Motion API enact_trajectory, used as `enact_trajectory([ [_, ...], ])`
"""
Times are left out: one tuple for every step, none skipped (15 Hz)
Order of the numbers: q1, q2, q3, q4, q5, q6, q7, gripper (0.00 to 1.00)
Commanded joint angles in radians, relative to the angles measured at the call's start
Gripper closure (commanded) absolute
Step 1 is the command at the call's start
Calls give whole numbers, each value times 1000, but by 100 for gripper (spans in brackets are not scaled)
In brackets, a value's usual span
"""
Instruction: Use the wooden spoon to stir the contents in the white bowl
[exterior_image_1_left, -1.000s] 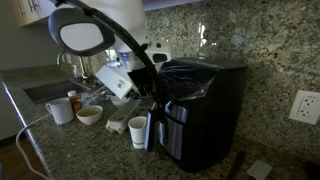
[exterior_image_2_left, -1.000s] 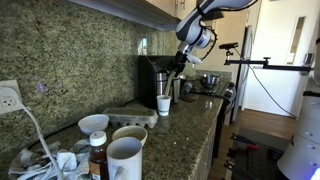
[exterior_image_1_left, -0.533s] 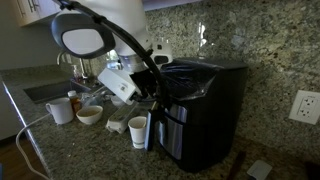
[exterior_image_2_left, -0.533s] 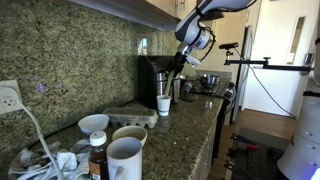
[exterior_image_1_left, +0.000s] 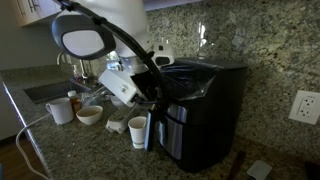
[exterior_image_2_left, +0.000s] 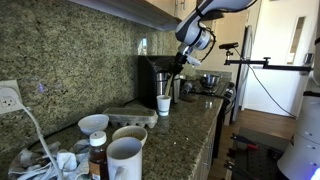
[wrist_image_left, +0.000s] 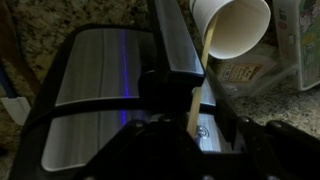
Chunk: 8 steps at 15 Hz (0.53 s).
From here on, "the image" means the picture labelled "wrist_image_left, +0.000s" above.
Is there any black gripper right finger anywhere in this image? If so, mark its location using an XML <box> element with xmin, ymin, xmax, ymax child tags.
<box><xmin>213</xmin><ymin>96</ymin><xmax>320</xmax><ymax>180</ymax></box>

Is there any egg carton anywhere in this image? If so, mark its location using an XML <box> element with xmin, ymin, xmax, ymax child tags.
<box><xmin>216</xmin><ymin>0</ymin><xmax>320</xmax><ymax>98</ymax></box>

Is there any wooden spoon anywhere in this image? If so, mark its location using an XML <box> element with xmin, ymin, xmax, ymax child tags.
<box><xmin>186</xmin><ymin>13</ymin><xmax>220</xmax><ymax>138</ymax></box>

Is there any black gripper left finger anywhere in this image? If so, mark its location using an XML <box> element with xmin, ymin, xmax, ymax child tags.
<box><xmin>74</xmin><ymin>116</ymin><xmax>204</xmax><ymax>180</ymax></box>

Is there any brown wooden strip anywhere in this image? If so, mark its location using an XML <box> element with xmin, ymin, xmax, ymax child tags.
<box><xmin>0</xmin><ymin>0</ymin><xmax>42</xmax><ymax>98</ymax></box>

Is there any white paper cup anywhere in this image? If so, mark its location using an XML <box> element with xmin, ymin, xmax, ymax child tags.
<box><xmin>189</xmin><ymin>0</ymin><xmax>272</xmax><ymax>60</ymax></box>

